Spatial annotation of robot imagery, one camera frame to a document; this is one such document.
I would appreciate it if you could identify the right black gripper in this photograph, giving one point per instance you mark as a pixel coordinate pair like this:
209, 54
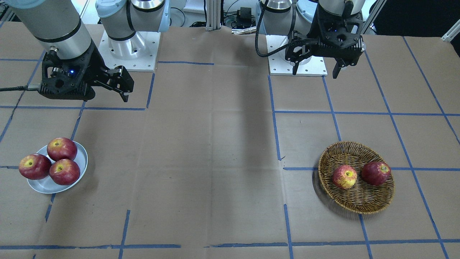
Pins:
96, 64

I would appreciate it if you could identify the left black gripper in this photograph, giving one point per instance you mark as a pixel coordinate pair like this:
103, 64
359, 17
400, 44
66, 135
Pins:
298, 47

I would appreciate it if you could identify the yellow red apple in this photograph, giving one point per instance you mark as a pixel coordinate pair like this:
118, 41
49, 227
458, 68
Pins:
344, 177

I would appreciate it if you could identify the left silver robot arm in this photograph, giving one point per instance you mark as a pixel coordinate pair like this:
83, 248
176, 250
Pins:
298, 30

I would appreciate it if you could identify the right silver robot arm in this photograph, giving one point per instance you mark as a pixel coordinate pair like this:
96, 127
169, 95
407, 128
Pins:
57, 23

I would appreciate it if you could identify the red apple on plate top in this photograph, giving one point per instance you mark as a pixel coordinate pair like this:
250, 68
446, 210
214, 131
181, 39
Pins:
62, 148

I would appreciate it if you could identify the red apple on plate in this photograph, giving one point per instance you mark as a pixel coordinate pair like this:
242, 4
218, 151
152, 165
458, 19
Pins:
62, 148
35, 166
64, 172

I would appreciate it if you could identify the red apple on plate front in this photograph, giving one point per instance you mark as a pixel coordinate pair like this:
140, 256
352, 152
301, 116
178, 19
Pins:
64, 172

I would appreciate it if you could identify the light blue plate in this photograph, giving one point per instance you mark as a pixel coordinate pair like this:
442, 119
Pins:
53, 183

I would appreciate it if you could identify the dark red apple in basket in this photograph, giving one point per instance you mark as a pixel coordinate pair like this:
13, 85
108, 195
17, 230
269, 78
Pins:
376, 173

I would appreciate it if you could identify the black power adapter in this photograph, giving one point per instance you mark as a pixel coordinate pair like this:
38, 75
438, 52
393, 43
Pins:
244, 13

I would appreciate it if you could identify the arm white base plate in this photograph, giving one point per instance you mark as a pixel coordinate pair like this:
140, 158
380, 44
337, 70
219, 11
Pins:
279, 66
138, 54

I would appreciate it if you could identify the aluminium frame post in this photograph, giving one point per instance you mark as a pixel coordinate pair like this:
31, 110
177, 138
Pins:
213, 14

